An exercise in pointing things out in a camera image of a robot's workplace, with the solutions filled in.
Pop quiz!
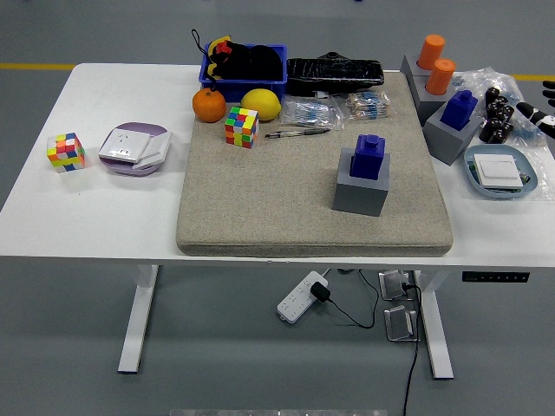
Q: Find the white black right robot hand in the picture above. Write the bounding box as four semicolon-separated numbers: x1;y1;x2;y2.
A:
515;80;555;140

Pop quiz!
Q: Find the black adapter cable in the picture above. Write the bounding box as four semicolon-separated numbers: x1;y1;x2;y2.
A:
327;268;381;329

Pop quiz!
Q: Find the black wrapped flat device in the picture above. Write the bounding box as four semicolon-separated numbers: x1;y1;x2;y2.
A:
285;50;386;97

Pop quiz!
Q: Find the grey-brown mat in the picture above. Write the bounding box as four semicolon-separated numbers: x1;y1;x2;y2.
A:
175;71;454;257

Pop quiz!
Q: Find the white table leg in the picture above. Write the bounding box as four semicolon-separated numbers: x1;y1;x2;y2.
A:
117;263;160;374
412;270;455;381

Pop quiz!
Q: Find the light-blue tray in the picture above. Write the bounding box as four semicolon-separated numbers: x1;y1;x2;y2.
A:
462;145;539;200

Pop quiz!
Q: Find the black power cable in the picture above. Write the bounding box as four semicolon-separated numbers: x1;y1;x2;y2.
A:
401;282;422;416

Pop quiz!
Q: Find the colourful puzzle cube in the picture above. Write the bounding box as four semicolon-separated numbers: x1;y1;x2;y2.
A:
224;106;260;150
46;132;87;174

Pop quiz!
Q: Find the white wall socket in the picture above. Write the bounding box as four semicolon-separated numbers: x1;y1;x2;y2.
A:
98;126;153;164

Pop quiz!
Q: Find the purple tray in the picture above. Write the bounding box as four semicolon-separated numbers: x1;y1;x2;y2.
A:
98;121;171;178

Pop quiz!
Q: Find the orange cylinder seal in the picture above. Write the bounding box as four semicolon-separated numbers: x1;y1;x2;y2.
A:
416;34;447;70
425;58;457;96

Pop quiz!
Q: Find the black fabric pouch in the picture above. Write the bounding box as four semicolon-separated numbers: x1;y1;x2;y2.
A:
212;41;285;81

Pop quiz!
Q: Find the clear plastic bag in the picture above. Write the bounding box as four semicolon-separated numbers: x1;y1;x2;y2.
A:
453;66;555;201

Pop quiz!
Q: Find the black silver pen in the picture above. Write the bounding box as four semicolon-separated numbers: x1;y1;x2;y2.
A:
264;127;331;140

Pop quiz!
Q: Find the orange tangerine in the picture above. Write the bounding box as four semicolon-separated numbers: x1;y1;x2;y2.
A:
192;87;227;124

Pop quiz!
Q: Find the yellow red tool with strap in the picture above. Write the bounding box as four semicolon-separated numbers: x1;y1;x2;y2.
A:
191;29;235;92

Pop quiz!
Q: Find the bag of blue resistors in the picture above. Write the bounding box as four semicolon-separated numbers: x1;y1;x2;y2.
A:
279;97;346;131

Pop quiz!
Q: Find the white power strip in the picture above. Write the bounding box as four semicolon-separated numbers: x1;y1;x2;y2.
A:
277;270;330;324

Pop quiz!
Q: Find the bag of brown resistors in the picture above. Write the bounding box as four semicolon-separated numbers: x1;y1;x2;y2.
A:
345;91;398;120

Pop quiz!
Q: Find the metal bracket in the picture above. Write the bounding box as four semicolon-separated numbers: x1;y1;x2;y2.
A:
378;269;420;302
382;304;421;343

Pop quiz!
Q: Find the blue seal stamp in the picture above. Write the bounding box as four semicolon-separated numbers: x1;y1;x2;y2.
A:
349;133;387;179
440;89;479;130

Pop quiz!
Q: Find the black table control panel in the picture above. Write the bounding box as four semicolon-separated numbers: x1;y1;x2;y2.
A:
461;271;531;283

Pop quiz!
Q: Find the white switch panel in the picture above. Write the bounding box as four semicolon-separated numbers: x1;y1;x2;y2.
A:
132;131;173;171
472;154;524;190

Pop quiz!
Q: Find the black capacitors cluster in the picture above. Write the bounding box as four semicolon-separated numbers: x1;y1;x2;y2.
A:
479;87;516;145

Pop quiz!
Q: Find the blue plastic bin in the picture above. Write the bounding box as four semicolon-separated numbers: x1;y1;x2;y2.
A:
198;42;289;105

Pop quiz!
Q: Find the grey seal holder block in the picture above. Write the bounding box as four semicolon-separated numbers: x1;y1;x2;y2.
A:
409;74;456;127
399;54;430;81
423;100;485;166
331;146;391;218

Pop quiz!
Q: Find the yellow lemon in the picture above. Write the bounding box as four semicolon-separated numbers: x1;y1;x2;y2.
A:
240;88;283;122

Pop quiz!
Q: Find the black plug adapter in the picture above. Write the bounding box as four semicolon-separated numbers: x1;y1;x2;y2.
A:
309;281;333;303

